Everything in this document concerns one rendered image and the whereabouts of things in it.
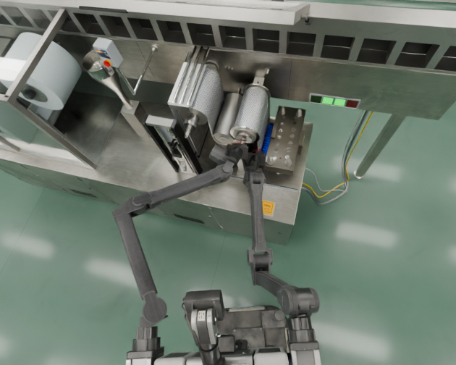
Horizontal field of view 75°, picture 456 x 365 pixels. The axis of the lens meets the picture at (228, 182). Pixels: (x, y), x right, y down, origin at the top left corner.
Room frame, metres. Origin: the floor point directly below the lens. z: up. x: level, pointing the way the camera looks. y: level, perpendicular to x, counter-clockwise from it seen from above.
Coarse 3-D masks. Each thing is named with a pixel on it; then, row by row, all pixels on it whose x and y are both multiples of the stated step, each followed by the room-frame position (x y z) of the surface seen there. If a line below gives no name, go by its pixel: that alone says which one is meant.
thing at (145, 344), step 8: (144, 328) 0.05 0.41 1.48; (152, 328) 0.05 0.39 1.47; (136, 336) 0.04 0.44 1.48; (144, 336) 0.03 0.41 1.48; (152, 336) 0.02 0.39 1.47; (136, 344) 0.02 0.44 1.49; (144, 344) 0.01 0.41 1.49; (152, 344) 0.00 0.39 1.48; (128, 352) 0.00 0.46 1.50; (136, 352) 0.00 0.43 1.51; (144, 352) -0.01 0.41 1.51; (152, 352) -0.02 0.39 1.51; (160, 352) -0.03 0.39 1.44
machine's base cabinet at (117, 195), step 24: (0, 168) 1.69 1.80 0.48; (24, 168) 1.46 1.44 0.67; (72, 192) 1.40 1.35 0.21; (96, 192) 1.19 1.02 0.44; (120, 192) 1.02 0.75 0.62; (168, 216) 0.90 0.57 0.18; (192, 216) 0.75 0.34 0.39; (216, 216) 0.63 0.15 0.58; (240, 216) 0.53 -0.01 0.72; (288, 240) 0.37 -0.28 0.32
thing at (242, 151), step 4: (228, 144) 0.71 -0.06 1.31; (228, 148) 0.69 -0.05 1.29; (232, 148) 0.67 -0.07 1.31; (236, 148) 0.66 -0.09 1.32; (240, 148) 0.66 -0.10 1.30; (244, 148) 0.66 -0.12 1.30; (228, 152) 0.68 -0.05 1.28; (236, 152) 0.64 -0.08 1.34; (240, 152) 0.64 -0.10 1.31; (244, 152) 0.65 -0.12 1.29; (240, 156) 0.62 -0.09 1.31; (244, 156) 0.64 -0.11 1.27
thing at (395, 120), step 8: (392, 120) 0.75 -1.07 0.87; (400, 120) 0.73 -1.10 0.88; (384, 128) 0.78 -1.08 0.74; (392, 128) 0.74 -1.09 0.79; (384, 136) 0.74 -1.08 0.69; (376, 144) 0.75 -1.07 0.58; (384, 144) 0.73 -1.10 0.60; (368, 152) 0.78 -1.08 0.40; (376, 152) 0.73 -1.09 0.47; (368, 160) 0.74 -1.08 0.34; (360, 168) 0.75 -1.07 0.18; (368, 168) 0.72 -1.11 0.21; (360, 176) 0.73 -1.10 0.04
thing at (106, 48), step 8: (96, 40) 1.11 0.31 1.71; (104, 40) 1.10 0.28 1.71; (96, 48) 1.07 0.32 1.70; (104, 48) 1.05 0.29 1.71; (112, 48) 1.07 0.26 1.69; (104, 56) 1.07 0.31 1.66; (112, 56) 1.05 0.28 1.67; (120, 56) 1.08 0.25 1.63; (104, 64) 1.06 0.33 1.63; (112, 64) 1.06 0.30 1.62
